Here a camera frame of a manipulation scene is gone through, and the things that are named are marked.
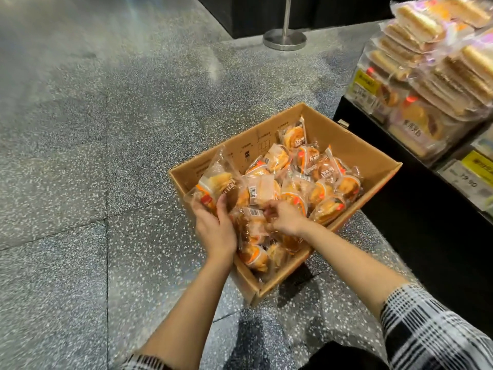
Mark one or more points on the person's right hand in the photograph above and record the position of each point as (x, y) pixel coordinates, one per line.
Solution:
(288, 221)

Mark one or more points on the person's left hand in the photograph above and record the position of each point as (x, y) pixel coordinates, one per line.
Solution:
(213, 233)

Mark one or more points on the person's right fingers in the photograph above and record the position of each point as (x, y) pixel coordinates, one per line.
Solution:
(274, 213)

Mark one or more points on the person's left thumb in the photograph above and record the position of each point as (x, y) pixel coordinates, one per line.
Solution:
(222, 207)

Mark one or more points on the clear bread packet barcode sticker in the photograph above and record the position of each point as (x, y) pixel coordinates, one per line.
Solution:
(251, 223)

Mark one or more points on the clear bread packet orange label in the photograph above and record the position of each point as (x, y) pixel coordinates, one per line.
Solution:
(215, 183)

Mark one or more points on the person's left forearm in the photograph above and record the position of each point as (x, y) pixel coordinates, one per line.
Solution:
(185, 315)

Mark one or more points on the person's right forearm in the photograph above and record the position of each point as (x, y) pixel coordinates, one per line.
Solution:
(358, 273)

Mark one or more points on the pile of wrapped bread packets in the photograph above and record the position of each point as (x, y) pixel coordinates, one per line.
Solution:
(308, 181)

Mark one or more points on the brown cardboard box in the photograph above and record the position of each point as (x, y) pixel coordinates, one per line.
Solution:
(358, 150)

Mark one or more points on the black display shelf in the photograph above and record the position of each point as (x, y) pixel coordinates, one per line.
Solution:
(416, 219)

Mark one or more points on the yellow white price tag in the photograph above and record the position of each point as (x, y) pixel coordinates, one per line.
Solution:
(364, 90)
(472, 177)

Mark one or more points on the person's black trousers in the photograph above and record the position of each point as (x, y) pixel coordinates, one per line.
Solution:
(342, 358)

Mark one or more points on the black counter base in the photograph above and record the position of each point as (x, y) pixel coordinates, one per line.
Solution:
(250, 11)

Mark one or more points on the stack of wrapped sandwich packets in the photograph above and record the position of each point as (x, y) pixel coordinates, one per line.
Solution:
(435, 53)

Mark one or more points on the silver stanchion post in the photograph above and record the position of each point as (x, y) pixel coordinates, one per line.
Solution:
(284, 36)

